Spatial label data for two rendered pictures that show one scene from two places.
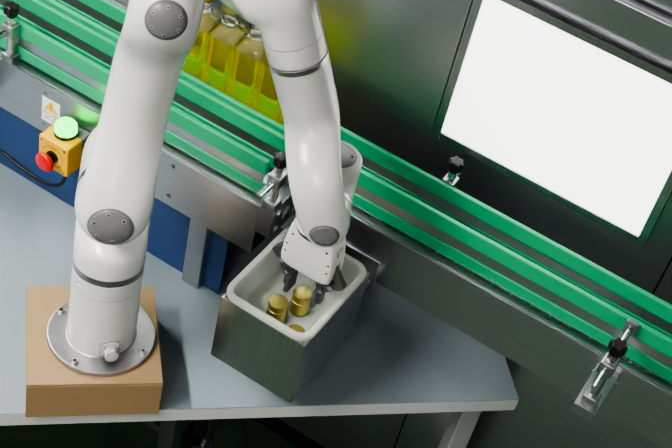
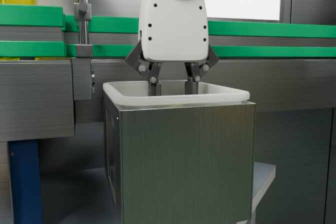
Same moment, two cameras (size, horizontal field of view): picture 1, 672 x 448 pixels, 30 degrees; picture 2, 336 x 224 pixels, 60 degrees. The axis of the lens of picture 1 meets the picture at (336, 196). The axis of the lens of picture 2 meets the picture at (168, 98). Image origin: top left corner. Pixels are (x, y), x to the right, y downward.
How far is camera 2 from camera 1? 1.94 m
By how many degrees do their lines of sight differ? 48
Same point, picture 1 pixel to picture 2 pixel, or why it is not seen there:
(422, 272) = (214, 77)
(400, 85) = not seen: outside the picture
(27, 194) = not seen: outside the picture
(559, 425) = (270, 191)
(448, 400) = (262, 183)
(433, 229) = not seen: hidden behind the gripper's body
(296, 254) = (166, 33)
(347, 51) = not seen: outside the picture
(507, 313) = (279, 70)
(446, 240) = (218, 42)
